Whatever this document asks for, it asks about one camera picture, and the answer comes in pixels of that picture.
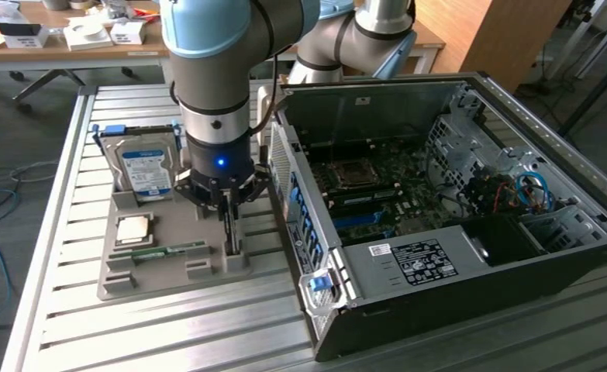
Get grey power supply unit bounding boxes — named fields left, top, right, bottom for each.
left=339, top=225, right=491, bottom=300

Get silver CPU chip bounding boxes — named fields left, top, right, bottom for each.
left=113, top=214, right=158, bottom=248

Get long black expansion slot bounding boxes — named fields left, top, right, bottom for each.
left=328, top=205, right=387, bottom=217

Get blue case latch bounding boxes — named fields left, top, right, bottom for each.
left=305, top=272, right=333, bottom=292

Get small white labelled box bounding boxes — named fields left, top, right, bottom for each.
left=108, top=21, right=148, bottom=46

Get red orange wire bundle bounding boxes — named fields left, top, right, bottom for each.
left=491, top=180, right=521, bottom=214

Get clear plastic packages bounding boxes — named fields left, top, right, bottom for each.
left=98, top=0, right=138, bottom=20

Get grey parts rack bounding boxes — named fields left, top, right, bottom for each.
left=96, top=149, right=255, bottom=302

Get wooden cabinet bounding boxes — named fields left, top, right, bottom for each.
left=415, top=0, right=573, bottom=95

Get green graphics card black shroud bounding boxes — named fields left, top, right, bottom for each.
left=219, top=193, right=244, bottom=257

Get white box black lid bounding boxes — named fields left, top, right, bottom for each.
left=0, top=22, right=50, bottom=50

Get black open PC case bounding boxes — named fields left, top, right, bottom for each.
left=257, top=71, right=607, bottom=363

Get hard disk blue rails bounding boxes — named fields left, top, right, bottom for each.
left=89, top=119, right=184, bottom=203

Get white table frame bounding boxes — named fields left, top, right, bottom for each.
left=540, top=0, right=607, bottom=81

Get green RAM stick bare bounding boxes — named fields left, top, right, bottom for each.
left=106, top=239, right=206, bottom=260

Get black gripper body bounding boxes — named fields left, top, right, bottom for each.
left=185, top=133, right=256, bottom=191

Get blue data wire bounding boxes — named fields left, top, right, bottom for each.
left=513, top=170, right=559, bottom=213

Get white box with tape ring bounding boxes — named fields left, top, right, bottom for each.
left=62, top=17, right=113, bottom=52

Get silver disk bay cage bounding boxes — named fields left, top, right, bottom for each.
left=517, top=204, right=607, bottom=253

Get white floor cable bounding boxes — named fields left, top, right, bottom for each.
left=0, top=160, right=60, bottom=184

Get dark metal post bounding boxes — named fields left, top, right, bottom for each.
left=559, top=50, right=607, bottom=136

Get black plastic shroud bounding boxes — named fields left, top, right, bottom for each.
left=459, top=214, right=548, bottom=267

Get black camera cable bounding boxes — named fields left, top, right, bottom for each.
left=248, top=0, right=296, bottom=136

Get black wire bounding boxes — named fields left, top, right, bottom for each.
left=435, top=181, right=469, bottom=212

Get RAM stick with label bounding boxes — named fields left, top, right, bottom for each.
left=332, top=188, right=403, bottom=207

